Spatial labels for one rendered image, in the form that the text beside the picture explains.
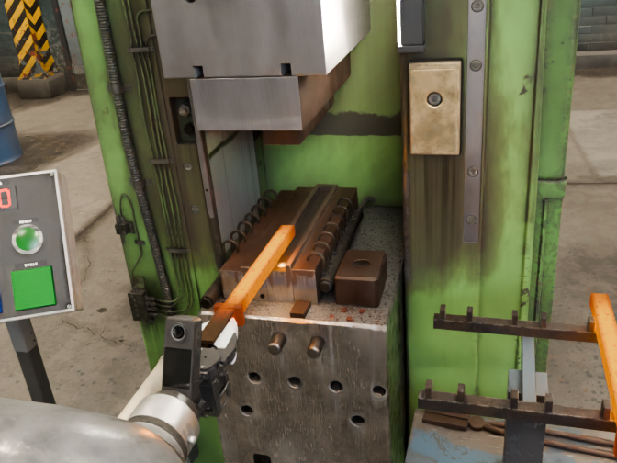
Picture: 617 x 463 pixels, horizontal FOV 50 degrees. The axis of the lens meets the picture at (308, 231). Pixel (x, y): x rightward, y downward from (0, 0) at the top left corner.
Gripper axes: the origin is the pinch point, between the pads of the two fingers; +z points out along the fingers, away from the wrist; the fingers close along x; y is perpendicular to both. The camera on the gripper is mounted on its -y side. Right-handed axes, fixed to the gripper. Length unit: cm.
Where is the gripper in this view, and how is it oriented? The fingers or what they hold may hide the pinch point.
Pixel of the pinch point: (224, 319)
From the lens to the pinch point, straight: 105.0
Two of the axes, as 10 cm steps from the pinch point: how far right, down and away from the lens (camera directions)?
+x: 9.6, 0.4, -2.7
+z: 2.6, -4.5, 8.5
